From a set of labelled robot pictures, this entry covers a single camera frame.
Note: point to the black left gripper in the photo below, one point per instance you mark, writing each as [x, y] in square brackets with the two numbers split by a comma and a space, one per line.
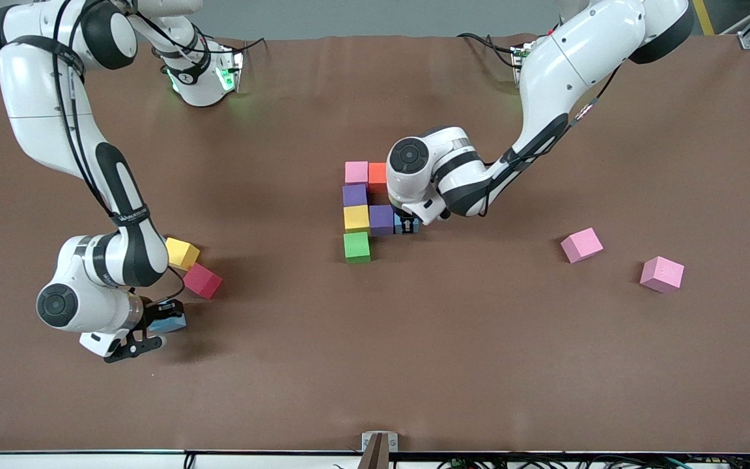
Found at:
[406, 225]

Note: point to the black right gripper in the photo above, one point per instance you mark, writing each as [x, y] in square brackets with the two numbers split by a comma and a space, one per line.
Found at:
[153, 313]

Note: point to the blue foam cube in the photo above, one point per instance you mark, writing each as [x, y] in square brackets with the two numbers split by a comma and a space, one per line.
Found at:
[397, 226]
[173, 324]

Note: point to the purple foam cube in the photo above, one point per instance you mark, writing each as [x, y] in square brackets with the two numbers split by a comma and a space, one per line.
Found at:
[355, 195]
[381, 220]

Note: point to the yellow foam cube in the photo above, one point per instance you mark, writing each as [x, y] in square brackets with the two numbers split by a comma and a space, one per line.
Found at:
[357, 219]
[183, 253]

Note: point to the green foam cube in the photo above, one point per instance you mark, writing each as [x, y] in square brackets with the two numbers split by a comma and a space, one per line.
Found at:
[357, 247]

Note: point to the orange foam cube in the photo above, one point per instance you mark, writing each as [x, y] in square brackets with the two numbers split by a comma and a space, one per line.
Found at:
[377, 177]

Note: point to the pink foam cube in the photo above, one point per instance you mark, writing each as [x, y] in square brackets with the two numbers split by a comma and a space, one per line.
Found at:
[356, 172]
[661, 273]
[581, 245]

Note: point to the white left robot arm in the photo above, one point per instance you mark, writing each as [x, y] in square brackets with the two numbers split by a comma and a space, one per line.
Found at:
[570, 58]

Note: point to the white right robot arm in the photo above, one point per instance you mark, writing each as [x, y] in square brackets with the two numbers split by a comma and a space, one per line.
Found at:
[43, 98]

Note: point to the red foam cube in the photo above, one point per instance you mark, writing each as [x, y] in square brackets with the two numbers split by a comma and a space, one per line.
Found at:
[202, 281]

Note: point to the brown table mat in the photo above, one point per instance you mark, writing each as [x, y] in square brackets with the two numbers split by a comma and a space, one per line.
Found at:
[375, 378]

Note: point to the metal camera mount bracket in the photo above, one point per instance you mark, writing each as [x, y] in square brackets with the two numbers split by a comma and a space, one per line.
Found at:
[379, 449]

